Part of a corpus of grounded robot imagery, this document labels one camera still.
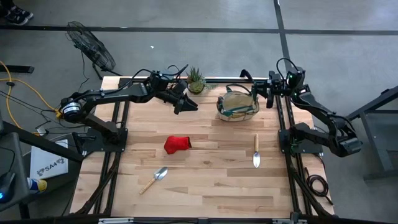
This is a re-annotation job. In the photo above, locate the white blue yellow bottle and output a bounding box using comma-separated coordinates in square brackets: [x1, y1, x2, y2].
[26, 177, 49, 195]

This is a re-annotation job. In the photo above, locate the coiled black cable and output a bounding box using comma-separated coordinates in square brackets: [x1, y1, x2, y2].
[303, 166, 334, 206]

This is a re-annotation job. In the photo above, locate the black metal table frame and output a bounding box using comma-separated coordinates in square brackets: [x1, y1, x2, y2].
[70, 76, 335, 218]

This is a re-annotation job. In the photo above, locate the wide trowel wooden handle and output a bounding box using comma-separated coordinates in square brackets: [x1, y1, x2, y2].
[139, 166, 169, 195]

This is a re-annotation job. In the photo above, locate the white printed box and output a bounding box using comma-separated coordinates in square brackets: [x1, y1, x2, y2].
[29, 139, 69, 180]

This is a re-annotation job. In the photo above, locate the beige green gardening bag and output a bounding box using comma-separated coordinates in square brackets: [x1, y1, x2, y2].
[216, 83, 261, 122]

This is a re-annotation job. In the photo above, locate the potted succulent plant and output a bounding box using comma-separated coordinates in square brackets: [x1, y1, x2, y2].
[185, 65, 218, 95]

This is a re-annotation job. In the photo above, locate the silver bracket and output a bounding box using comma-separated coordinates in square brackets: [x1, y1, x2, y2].
[98, 217, 134, 224]
[272, 218, 307, 224]

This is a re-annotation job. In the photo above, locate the yellow extension cable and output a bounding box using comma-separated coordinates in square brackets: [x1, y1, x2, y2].
[0, 60, 67, 138]

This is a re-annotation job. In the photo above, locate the dark grey desk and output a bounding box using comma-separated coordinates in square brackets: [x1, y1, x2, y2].
[0, 132, 32, 218]

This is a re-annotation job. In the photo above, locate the red gardening glove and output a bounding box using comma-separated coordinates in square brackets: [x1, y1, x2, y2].
[164, 135, 192, 156]

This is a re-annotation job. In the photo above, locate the black table clamp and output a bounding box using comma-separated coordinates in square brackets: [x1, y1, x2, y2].
[239, 68, 254, 82]

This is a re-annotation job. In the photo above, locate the black floor bar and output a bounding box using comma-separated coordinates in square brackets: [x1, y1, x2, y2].
[0, 64, 35, 75]

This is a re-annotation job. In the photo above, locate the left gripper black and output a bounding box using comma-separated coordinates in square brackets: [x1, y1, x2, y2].
[149, 70, 199, 115]

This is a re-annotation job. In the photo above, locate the person's black sneaker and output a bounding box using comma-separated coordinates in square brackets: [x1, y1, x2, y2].
[3, 12, 29, 26]
[9, 5, 34, 20]

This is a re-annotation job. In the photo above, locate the black floor fan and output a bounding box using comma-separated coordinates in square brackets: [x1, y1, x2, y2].
[65, 21, 123, 80]

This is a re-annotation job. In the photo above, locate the black computer mouse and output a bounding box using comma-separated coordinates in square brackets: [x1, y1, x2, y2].
[0, 171, 16, 205]

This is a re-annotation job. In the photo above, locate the black diagonal stand beam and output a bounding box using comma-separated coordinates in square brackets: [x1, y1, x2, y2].
[0, 120, 85, 164]

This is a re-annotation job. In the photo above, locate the narrow trowel wooden handle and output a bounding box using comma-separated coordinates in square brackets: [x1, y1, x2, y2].
[252, 133, 261, 169]

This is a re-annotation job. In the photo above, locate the black metal side stand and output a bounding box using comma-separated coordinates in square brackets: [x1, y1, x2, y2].
[343, 85, 398, 183]

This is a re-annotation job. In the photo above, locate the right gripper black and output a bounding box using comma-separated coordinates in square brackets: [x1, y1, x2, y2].
[252, 70, 289, 110]

